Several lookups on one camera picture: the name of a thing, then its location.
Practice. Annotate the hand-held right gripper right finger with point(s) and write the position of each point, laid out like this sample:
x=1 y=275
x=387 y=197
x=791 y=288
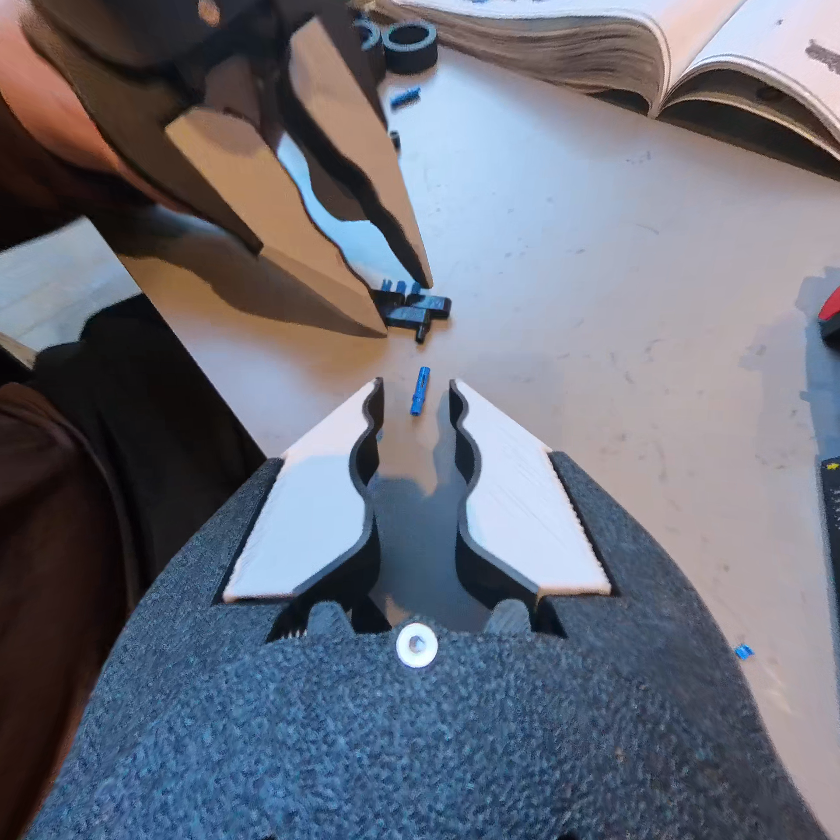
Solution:
x=531 y=525

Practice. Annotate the black beam assembly blue pins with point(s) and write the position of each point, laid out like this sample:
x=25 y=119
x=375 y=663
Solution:
x=413 y=312

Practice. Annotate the person's brown shirt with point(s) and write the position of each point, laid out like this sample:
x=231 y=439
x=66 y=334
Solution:
x=52 y=590

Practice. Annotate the open instruction booklet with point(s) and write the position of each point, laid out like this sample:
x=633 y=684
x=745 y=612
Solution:
x=590 y=39

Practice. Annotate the red toy brick car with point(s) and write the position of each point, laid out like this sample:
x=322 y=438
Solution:
x=832 y=315

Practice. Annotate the light grey desk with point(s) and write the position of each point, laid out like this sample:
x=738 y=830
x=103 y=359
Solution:
x=590 y=295

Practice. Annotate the blue axle pin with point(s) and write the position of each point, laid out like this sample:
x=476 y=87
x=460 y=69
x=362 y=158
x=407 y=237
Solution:
x=420 y=390
x=405 y=98

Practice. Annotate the person's left forearm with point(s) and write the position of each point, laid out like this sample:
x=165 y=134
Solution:
x=26 y=203

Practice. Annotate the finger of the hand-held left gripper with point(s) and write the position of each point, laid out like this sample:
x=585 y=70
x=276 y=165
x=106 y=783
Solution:
x=348 y=118
x=262 y=197

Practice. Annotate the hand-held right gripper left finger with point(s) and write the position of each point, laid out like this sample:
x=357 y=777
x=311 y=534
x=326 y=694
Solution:
x=308 y=525

